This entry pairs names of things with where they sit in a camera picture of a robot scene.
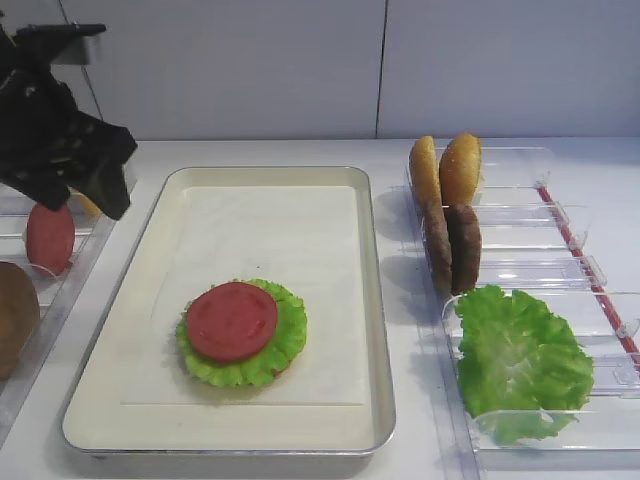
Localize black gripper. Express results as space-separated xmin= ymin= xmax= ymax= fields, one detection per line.
xmin=1 ymin=69 xmax=137 ymax=220

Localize red tomato slice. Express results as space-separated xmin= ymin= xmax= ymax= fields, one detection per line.
xmin=186 ymin=281 xmax=278 ymax=363
xmin=26 ymin=204 xmax=75 ymax=276

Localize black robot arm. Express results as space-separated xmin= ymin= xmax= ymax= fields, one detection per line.
xmin=1 ymin=24 xmax=137 ymax=220

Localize yellow cheese slices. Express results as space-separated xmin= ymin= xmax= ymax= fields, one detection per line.
xmin=74 ymin=191 xmax=102 ymax=218

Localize green lettuce leaf on tray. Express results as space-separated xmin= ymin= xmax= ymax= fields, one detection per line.
xmin=175 ymin=279 xmax=308 ymax=387

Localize left brown meat patty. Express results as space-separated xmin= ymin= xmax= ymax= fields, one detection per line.
xmin=423 ymin=200 xmax=452 ymax=293

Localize brown meat patty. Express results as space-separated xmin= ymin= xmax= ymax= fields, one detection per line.
xmin=444 ymin=204 xmax=482 ymax=295
xmin=423 ymin=200 xmax=452 ymax=293

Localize right brown meat patty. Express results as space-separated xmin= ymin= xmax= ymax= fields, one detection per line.
xmin=444 ymin=204 xmax=482 ymax=295

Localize green lettuce leaf in rack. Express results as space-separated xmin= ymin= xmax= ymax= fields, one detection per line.
xmin=455 ymin=285 xmax=594 ymax=445

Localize clear acrylic left rack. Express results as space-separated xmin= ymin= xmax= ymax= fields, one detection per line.
xmin=1 ymin=187 xmax=115 ymax=439

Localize clear acrylic rack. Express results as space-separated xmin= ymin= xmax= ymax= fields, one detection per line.
xmin=1 ymin=187 xmax=115 ymax=439
xmin=403 ymin=146 xmax=639 ymax=479

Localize brown bun half left rack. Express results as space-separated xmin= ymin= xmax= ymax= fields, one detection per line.
xmin=1 ymin=261 xmax=40 ymax=381

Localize cream rectangular metal tray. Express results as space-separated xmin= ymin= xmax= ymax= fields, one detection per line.
xmin=62 ymin=167 xmax=395 ymax=456

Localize white paper tray liner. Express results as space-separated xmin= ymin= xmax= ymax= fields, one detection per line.
xmin=123 ymin=187 xmax=367 ymax=404

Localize left tan bun half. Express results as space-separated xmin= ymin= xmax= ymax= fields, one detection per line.
xmin=409 ymin=136 xmax=441 ymax=206

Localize right golden bun half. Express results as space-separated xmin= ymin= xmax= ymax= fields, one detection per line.
xmin=439 ymin=132 xmax=482 ymax=205

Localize clear acrylic right rack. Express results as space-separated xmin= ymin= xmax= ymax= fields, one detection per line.
xmin=403 ymin=146 xmax=639 ymax=479

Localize red rail strip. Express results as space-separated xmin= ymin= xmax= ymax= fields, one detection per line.
xmin=535 ymin=186 xmax=639 ymax=362

